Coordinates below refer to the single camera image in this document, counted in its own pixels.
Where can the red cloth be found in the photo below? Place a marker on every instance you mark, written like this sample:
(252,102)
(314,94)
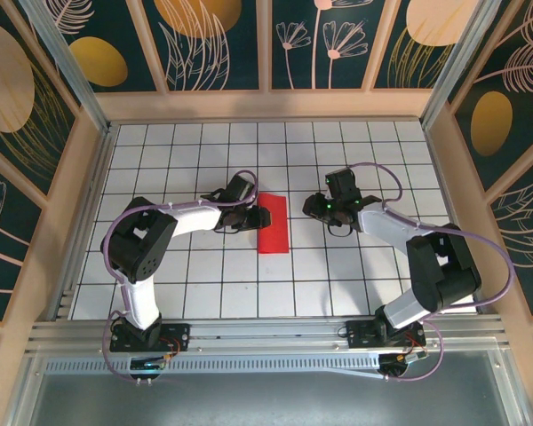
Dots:
(275,235)

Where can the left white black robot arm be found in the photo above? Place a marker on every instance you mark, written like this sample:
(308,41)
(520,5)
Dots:
(191,219)

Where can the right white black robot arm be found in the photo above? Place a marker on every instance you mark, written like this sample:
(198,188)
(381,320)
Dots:
(391,226)

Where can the grey metal sheet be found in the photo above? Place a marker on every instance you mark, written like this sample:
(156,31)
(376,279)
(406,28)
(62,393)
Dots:
(266,399)

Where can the teal panel with pink flowers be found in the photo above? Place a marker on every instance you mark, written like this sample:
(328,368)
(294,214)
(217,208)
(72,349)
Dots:
(320,44)

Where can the teal panel oval and fern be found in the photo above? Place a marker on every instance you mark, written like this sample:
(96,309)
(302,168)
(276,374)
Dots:
(493,124)

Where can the teal panel cream disc feather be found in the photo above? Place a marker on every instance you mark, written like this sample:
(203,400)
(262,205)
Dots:
(426,44)

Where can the teal panel with orange disc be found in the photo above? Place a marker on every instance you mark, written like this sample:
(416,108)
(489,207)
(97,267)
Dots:
(195,44)

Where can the teal panel with pink fern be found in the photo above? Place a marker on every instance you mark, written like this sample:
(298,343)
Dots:
(524,231)

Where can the teal panel with yellow oval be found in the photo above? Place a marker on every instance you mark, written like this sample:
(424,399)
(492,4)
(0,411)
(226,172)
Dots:
(97,62)

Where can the teal panel with outlined tulip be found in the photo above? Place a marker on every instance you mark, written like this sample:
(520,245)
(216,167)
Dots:
(4,248)

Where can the teal panel cream disc gold lines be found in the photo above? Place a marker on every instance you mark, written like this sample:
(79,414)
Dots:
(9,89)

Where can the long aluminium mounting rail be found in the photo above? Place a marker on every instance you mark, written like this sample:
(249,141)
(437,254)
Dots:
(266,333)

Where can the right aluminium side rail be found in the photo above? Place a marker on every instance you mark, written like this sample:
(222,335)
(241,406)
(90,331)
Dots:
(459,231)

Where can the aluminium side rail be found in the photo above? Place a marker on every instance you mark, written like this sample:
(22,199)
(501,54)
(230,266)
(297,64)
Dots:
(97,177)
(459,231)

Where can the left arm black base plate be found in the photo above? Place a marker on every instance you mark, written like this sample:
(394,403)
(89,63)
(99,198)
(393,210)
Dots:
(180,333)

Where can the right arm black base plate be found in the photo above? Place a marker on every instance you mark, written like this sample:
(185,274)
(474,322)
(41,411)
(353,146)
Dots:
(357,335)

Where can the left aluminium side rail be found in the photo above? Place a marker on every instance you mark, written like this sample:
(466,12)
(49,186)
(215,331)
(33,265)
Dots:
(97,177)

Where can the right aluminium corner post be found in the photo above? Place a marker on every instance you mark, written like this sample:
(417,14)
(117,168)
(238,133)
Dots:
(460,62)

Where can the aluminium corner post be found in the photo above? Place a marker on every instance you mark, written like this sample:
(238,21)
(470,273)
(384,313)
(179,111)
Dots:
(67,62)
(460,62)

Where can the left aluminium corner post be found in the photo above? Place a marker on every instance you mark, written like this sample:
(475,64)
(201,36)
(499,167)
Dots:
(67,62)

